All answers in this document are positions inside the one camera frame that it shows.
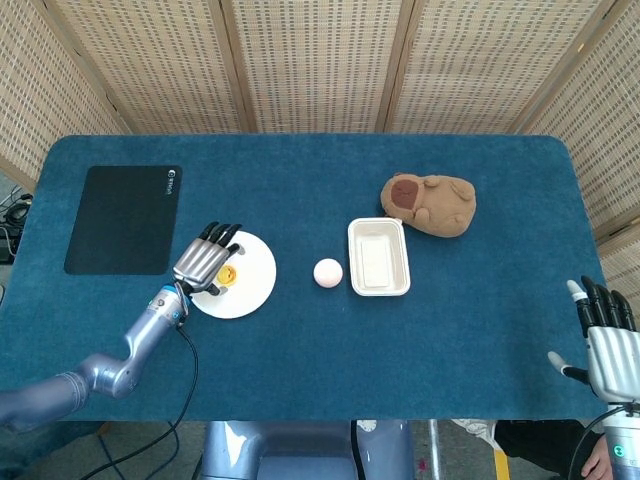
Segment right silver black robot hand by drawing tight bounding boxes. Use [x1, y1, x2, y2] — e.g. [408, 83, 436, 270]
[547, 275, 640, 404]

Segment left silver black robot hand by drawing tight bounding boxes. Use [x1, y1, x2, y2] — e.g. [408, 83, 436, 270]
[172, 221, 244, 297]

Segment white round plate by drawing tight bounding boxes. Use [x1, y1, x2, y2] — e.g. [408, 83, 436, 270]
[188, 230, 278, 320]

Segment brown capybara plush toy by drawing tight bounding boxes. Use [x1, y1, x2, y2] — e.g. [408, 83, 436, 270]
[379, 172, 476, 239]

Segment black mouse pad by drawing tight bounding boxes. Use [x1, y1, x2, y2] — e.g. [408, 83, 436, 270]
[63, 165, 183, 276]

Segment person in black clothing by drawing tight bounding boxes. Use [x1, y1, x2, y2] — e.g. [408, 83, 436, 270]
[492, 419, 615, 480]

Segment pale pink ball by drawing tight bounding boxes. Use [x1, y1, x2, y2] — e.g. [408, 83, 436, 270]
[313, 257, 345, 290]

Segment white plastic food container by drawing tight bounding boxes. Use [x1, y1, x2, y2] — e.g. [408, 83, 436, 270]
[347, 216, 412, 298]

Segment woven folding screen panel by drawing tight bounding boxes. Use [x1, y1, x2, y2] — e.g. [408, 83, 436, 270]
[514, 0, 640, 321]
[379, 0, 619, 135]
[42, 0, 256, 135]
[209, 0, 416, 135]
[0, 0, 129, 194]

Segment silver blue robot torso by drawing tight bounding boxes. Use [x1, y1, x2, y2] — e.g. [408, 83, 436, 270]
[199, 419, 416, 480]

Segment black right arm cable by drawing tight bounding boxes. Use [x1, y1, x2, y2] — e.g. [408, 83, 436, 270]
[567, 407, 619, 480]

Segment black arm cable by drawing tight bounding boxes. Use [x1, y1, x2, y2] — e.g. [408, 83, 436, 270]
[567, 407, 619, 480]
[74, 324, 200, 480]

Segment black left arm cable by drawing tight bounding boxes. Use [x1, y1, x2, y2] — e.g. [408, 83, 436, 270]
[74, 324, 200, 480]

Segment black floor cable bundle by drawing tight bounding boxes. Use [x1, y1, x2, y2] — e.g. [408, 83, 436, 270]
[0, 192, 34, 266]

